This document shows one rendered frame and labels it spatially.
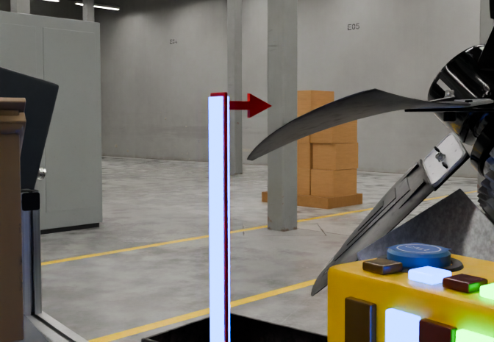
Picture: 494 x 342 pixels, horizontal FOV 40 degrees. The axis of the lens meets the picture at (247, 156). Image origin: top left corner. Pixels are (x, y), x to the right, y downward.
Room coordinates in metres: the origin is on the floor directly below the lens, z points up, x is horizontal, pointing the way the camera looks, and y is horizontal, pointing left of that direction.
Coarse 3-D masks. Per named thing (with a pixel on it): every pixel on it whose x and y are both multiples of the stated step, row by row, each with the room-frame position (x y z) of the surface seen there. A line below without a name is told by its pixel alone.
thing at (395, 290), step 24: (360, 264) 0.43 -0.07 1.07; (456, 264) 0.42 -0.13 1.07; (480, 264) 0.43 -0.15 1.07; (336, 288) 0.42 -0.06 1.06; (360, 288) 0.40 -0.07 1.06; (384, 288) 0.39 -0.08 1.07; (408, 288) 0.37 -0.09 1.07; (432, 288) 0.37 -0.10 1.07; (336, 312) 0.42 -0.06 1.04; (384, 312) 0.39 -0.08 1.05; (408, 312) 0.37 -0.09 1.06; (432, 312) 0.36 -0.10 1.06; (456, 312) 0.35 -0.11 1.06; (480, 312) 0.34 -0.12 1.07; (336, 336) 0.42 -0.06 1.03; (384, 336) 0.39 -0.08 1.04
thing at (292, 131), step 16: (352, 96) 0.63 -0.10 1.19; (368, 96) 0.64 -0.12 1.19; (384, 96) 0.65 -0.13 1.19; (400, 96) 0.66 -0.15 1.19; (320, 112) 0.67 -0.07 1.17; (336, 112) 0.68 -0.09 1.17; (352, 112) 0.70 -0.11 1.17; (368, 112) 0.73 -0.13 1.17; (384, 112) 0.78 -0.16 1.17; (288, 128) 0.71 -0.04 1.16; (304, 128) 0.74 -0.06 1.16; (320, 128) 0.79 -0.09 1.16; (272, 144) 0.77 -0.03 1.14
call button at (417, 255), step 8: (392, 248) 0.43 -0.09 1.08; (400, 248) 0.43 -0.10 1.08; (408, 248) 0.43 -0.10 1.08; (416, 248) 0.43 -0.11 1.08; (424, 248) 0.43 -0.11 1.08; (432, 248) 0.43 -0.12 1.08; (440, 248) 0.43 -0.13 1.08; (392, 256) 0.42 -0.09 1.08; (400, 256) 0.42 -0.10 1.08; (408, 256) 0.41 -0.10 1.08; (416, 256) 0.41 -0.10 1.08; (424, 256) 0.41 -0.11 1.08; (432, 256) 0.41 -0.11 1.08; (440, 256) 0.41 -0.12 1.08; (448, 256) 0.42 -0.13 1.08; (408, 264) 0.41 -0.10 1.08; (416, 264) 0.41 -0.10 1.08; (424, 264) 0.41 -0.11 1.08; (432, 264) 0.41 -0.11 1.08; (440, 264) 0.41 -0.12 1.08; (448, 264) 0.42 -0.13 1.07
